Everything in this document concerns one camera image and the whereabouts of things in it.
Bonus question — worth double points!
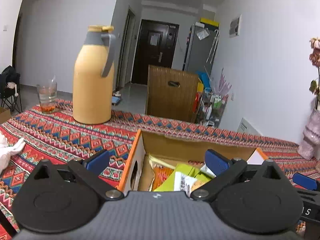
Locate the white wall panel box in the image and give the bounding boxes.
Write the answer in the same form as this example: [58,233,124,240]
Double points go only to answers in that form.
[229,15,241,37]

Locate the white snack packet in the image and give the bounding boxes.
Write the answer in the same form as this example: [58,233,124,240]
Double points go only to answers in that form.
[200,164,216,178]

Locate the dried pink roses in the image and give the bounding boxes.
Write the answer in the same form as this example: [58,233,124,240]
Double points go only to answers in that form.
[309,37,320,111]

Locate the small orange cracker packet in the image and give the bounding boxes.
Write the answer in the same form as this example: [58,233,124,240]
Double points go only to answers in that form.
[190,180,206,192]

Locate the red gift bag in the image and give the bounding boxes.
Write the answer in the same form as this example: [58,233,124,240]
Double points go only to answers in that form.
[192,92,202,113]

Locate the yellow thermos jug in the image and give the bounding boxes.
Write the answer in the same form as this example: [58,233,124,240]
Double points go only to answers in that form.
[73,25,116,125]

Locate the grey refrigerator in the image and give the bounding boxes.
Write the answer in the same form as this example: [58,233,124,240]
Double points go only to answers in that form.
[182,21,219,75]

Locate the yellow box on fridge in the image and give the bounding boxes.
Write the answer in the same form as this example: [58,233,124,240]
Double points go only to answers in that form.
[200,17,219,27]

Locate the black folding chair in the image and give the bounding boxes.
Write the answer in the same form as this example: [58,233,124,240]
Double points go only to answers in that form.
[1,66,23,113]

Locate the lime green snack packet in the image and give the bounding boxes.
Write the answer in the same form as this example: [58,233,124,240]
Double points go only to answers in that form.
[155,164,212,196]

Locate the glass cup with drink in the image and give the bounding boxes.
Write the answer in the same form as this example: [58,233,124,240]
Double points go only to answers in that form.
[36,76,57,113]

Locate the pink ceramic vase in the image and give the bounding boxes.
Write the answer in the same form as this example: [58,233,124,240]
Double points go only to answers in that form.
[297,109,319,160]

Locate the large orange snack bag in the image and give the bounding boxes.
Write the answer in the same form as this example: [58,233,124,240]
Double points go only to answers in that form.
[148,155,175,191]

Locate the wire storage cart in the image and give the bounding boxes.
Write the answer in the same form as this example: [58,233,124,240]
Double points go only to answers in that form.
[195,88,228,128]

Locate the patterned red tablecloth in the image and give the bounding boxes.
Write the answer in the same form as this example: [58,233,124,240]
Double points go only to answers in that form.
[1,100,315,239]

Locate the dark entrance door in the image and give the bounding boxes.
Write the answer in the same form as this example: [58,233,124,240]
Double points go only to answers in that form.
[131,20,179,85]

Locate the red cardboard snack box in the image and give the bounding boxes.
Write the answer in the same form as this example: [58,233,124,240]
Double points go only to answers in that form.
[117,129,268,194]

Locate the white crumpled cloth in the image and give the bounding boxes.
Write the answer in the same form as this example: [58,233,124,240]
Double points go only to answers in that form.
[0,133,25,173]

